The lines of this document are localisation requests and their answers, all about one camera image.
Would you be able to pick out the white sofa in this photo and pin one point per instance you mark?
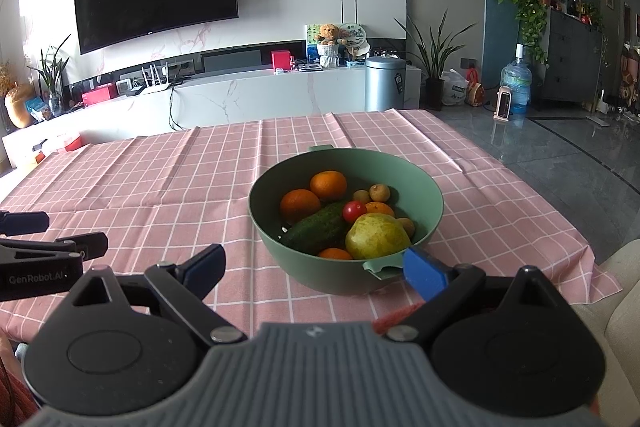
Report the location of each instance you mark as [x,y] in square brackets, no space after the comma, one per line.
[620,307]

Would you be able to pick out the red orange bag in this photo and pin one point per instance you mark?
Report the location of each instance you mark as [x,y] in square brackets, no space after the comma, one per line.
[475,94]

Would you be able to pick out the trailing pothos plant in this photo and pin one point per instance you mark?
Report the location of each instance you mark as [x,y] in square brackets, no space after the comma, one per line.
[532,12]

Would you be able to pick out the dark grey cabinet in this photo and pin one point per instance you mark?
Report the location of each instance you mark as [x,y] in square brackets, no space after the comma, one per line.
[572,57]

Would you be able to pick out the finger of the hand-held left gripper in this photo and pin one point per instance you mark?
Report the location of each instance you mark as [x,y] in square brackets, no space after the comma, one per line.
[25,223]
[85,244]

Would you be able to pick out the brown teddy bear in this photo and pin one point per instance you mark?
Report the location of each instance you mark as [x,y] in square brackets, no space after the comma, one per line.
[330,34]

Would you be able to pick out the pink checked tablecloth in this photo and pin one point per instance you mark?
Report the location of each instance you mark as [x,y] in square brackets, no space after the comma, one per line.
[150,187]

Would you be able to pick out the orange tangerine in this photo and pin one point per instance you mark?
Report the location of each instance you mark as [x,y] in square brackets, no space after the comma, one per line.
[335,254]
[300,205]
[328,184]
[380,208]

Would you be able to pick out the green colander bowl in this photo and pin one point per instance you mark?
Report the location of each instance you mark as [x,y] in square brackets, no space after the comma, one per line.
[325,273]

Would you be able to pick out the brown longan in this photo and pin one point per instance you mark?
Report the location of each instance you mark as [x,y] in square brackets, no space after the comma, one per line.
[406,227]
[361,196]
[379,193]

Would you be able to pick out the long-leaf potted plant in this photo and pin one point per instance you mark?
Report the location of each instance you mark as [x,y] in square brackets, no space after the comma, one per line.
[434,92]

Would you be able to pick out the white plastic bag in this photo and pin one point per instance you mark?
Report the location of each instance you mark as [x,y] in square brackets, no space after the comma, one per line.
[454,89]

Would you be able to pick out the white router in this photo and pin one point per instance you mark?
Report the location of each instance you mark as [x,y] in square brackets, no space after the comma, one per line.
[155,84]

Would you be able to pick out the pink flat box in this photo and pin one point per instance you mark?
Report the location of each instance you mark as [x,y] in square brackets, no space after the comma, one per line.
[99,96]

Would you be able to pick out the red storage box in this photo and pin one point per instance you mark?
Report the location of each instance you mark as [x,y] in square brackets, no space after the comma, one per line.
[67,142]

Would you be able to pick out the white marble TV console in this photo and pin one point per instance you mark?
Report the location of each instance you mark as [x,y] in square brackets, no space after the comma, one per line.
[250,97]

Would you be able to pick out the blue snack packet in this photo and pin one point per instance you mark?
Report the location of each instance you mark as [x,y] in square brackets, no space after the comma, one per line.
[39,108]

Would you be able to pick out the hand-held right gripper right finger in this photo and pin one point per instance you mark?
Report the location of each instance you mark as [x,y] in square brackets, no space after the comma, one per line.
[425,274]

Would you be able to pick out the blue water jug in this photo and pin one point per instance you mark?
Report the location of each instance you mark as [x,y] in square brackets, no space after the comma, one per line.
[516,84]

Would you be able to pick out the small flat digital device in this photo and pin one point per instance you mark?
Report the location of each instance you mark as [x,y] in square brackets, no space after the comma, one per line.
[310,67]

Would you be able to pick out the brown round vase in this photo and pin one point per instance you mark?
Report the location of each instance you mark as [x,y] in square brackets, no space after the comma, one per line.
[19,107]

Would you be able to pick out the pink small heater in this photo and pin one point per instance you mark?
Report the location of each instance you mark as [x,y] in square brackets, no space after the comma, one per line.
[503,103]

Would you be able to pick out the silver pedal trash bin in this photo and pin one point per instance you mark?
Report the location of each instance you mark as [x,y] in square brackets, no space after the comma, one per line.
[384,84]

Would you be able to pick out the small green potted plant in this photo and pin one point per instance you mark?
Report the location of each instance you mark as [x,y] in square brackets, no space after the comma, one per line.
[52,77]

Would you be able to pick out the small white clock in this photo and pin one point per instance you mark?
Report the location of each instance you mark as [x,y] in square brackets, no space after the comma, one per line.
[123,87]

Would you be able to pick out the yellow green pear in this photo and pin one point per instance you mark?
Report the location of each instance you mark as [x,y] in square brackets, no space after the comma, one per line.
[375,239]

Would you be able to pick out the brown plush toy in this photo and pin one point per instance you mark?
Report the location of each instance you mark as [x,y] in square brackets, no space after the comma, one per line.
[628,82]

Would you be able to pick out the round decorated fan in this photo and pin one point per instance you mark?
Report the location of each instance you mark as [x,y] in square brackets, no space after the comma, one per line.
[356,36]

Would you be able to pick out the green cucumber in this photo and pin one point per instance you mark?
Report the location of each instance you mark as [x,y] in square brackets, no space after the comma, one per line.
[315,231]

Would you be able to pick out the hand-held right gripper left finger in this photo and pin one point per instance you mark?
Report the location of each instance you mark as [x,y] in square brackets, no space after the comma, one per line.
[205,268]

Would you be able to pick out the red cherry tomato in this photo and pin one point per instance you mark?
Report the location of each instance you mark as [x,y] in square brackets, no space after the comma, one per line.
[355,211]

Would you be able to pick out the blue landscape picture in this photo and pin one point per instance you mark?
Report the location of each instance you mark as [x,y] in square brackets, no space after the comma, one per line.
[312,39]

